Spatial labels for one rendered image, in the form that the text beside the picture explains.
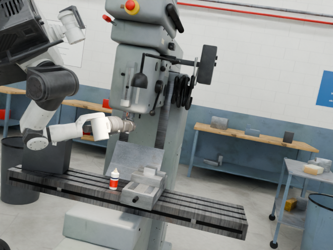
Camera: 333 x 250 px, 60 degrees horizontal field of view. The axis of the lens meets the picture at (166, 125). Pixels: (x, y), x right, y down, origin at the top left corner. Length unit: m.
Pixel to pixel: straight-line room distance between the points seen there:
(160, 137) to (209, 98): 3.85
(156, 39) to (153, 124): 0.67
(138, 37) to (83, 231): 0.92
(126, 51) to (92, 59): 4.75
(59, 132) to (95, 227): 0.46
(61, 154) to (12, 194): 1.84
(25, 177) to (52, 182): 0.15
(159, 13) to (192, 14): 4.57
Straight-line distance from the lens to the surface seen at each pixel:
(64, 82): 1.04
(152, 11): 1.28
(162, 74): 1.56
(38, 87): 1.01
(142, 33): 1.37
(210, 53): 1.65
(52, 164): 1.68
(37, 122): 1.16
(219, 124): 5.13
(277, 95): 5.76
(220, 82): 5.64
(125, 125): 1.40
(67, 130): 1.27
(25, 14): 1.02
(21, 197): 3.43
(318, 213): 3.18
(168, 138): 1.85
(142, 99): 1.38
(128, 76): 1.36
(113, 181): 1.52
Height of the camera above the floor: 1.47
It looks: 8 degrees down
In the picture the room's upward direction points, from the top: 10 degrees clockwise
